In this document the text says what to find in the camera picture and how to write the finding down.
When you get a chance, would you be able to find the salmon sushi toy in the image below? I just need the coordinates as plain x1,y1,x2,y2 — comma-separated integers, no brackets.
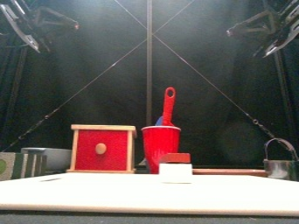
158,152,194,184

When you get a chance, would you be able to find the square wooden plate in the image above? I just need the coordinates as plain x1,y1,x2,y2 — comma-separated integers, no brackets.
191,168,269,178

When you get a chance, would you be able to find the green and grey block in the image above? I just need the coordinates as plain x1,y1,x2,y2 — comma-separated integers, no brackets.
0,151,48,182

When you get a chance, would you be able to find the red wooden knob box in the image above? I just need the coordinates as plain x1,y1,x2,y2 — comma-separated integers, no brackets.
67,124,138,175

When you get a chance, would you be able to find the white cutting board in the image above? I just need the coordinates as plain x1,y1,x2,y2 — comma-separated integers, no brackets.
0,172,299,217

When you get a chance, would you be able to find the thin diagonal brace cable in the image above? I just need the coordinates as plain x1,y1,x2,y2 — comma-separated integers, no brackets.
113,0,277,138
0,0,197,152

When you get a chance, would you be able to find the vertical frame pole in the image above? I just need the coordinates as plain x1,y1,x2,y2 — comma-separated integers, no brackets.
146,0,154,127

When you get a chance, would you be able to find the red utensil with hole handle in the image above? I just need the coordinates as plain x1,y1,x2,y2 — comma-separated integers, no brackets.
162,87,178,127

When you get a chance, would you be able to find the small metal pot with handle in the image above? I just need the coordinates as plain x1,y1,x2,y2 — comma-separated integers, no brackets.
263,137,299,182

